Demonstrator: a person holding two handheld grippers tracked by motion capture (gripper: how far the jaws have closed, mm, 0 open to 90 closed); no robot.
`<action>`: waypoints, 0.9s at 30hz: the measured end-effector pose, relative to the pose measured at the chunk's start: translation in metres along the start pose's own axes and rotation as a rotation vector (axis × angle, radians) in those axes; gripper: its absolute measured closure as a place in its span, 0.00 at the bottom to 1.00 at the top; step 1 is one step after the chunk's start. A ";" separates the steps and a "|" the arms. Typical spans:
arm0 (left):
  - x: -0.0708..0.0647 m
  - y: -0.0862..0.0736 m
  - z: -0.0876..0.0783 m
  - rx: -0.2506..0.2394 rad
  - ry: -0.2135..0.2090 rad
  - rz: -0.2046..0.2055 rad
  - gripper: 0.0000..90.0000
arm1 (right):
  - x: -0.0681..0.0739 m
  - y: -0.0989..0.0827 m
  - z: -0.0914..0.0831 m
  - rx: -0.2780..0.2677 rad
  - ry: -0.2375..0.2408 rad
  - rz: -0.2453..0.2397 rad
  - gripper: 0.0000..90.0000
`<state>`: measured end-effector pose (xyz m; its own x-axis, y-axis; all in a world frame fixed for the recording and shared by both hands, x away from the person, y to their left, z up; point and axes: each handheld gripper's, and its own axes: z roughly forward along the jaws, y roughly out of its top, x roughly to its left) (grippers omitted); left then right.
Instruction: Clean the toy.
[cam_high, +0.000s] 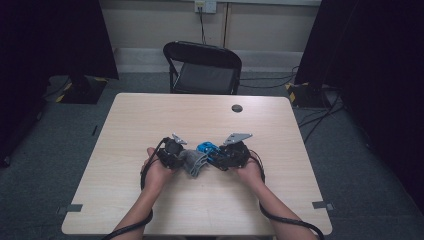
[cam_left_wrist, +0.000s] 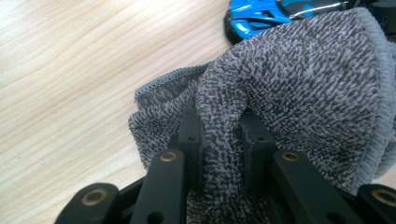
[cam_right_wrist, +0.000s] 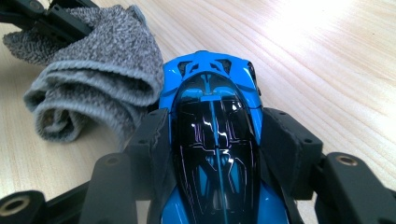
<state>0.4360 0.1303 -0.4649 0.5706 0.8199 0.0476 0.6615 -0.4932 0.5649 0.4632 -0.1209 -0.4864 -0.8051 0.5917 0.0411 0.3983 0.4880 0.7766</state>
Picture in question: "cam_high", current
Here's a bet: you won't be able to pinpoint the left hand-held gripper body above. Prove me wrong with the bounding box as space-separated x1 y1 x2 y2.
157 133 188 163

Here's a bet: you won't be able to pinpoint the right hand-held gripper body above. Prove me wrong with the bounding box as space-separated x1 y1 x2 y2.
221 133 254 170

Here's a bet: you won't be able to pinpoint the grey knitted cloth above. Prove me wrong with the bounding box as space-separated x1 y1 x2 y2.
179 148 210 178

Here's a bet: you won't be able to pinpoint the blue toy car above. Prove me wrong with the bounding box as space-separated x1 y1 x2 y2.
196 141 224 165

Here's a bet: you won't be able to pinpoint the person's right hand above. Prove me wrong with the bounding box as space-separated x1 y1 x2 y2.
233 156 265 188

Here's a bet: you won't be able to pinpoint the person's left hand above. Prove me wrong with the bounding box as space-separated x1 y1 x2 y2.
141 147 176 192

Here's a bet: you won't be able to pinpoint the black folding chair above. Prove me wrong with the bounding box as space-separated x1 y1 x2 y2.
162 40 243 96

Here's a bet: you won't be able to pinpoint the black stand base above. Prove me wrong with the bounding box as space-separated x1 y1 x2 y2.
284 81 331 109
55 74 109 105

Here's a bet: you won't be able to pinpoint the grey tape strip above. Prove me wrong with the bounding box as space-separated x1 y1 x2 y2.
56 203 84 215
312 200 335 211

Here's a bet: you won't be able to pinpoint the black curtain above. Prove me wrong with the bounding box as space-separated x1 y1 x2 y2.
0 0 120 168
294 0 424 214

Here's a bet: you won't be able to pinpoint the right hand-held gripper cable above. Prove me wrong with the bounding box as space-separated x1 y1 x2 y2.
249 149 326 240

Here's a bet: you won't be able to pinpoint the black floor cables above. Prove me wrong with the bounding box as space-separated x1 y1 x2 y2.
239 65 346 144

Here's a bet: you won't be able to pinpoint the black wall socket cable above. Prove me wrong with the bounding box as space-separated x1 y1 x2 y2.
198 6 208 45

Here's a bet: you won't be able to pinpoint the beige wall conduit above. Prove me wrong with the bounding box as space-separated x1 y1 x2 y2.
221 3 232 48

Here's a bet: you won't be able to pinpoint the white wall socket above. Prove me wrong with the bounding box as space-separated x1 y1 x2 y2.
194 0 218 14

